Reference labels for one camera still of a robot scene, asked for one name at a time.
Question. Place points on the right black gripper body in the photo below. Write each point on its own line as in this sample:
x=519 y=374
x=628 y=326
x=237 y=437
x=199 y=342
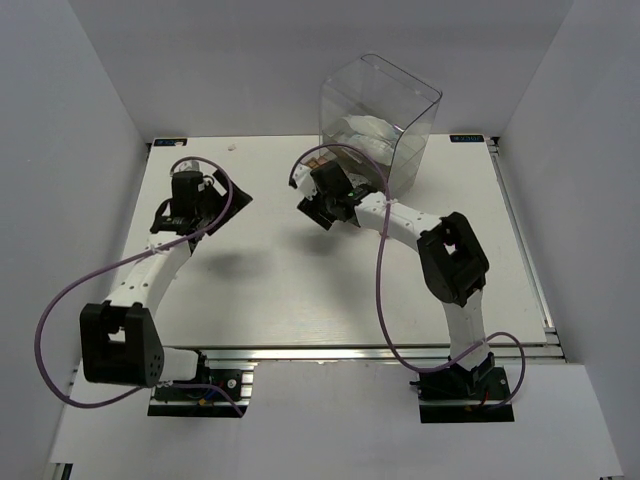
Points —
x=326 y=202

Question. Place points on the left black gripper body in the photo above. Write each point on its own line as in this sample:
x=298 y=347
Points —
x=203 y=209

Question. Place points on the white cotton pad pack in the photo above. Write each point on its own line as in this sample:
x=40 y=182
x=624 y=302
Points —
x=373 y=127

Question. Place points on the clear acrylic makeup organizer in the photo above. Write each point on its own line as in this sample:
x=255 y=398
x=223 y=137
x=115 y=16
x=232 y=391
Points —
x=372 y=85

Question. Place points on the white blue tube pouch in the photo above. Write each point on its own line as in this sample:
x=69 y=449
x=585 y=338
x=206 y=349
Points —
x=379 y=150

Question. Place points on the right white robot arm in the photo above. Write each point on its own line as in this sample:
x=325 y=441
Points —
x=453 y=263

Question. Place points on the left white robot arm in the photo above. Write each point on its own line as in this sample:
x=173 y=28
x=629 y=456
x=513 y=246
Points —
x=120 y=343

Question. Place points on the left blue table label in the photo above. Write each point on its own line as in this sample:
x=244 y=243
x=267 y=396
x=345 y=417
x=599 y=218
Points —
x=170 y=142

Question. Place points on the blue table label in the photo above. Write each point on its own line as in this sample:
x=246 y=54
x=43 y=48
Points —
x=170 y=142
x=466 y=138

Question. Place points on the right blue table label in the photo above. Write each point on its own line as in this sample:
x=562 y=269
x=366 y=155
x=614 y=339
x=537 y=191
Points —
x=466 y=138

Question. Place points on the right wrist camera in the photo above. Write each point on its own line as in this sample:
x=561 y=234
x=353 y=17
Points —
x=302 y=181

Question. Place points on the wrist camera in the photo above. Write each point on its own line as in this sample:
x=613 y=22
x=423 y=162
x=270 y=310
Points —
x=187 y=164
x=302 y=181

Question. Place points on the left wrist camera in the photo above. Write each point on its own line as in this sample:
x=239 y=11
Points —
x=187 y=164

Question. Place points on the aluminium front rail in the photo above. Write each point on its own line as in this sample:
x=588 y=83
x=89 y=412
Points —
x=435 y=353

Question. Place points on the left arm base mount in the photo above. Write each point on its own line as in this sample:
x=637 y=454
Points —
x=214 y=392

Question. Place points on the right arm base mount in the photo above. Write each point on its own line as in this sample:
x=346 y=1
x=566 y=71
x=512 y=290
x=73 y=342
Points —
x=444 y=398

